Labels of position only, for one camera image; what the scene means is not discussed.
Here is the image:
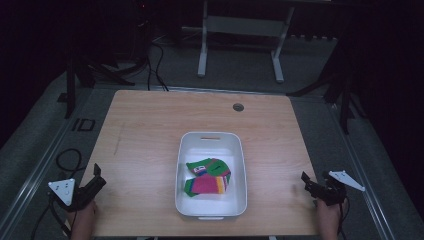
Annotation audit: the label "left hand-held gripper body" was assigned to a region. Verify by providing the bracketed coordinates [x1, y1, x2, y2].
[47, 175, 105, 213]

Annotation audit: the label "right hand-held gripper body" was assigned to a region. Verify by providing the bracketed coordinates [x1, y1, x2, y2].
[313, 170, 366, 207]

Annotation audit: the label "person's left hand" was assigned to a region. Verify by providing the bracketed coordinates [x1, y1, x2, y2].
[68, 200, 100, 232]

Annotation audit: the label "person's right hand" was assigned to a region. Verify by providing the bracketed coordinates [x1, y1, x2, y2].
[315, 197, 343, 231]

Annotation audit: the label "black metal stand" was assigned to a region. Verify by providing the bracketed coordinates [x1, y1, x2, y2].
[287, 43, 366, 135]
[57, 49, 136, 120]

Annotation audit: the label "green sock with round patch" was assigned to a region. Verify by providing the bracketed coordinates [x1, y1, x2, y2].
[185, 157, 232, 178]

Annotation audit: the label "pink striped sock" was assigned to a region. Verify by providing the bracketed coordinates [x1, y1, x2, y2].
[183, 173, 232, 198]

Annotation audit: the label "white plastic basin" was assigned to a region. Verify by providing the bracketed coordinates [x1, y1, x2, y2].
[174, 131, 249, 221]

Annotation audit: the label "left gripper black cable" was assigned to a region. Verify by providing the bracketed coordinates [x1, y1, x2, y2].
[30, 194, 73, 240]

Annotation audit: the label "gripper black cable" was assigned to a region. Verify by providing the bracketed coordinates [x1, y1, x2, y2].
[30, 194, 73, 240]
[337, 195, 351, 240]

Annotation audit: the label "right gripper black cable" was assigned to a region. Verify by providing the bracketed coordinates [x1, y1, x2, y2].
[337, 195, 351, 240]

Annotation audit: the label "looped black floor cable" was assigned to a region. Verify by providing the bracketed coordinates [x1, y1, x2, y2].
[55, 147, 84, 175]

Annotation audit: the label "metal floor rail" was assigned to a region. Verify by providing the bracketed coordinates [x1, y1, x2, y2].
[328, 103, 398, 240]
[0, 87, 96, 234]

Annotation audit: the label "black hanging cables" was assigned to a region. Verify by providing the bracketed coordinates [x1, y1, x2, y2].
[145, 36, 170, 92]

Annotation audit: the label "white metal table frame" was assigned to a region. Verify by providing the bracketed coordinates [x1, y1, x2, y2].
[181, 0, 297, 84]

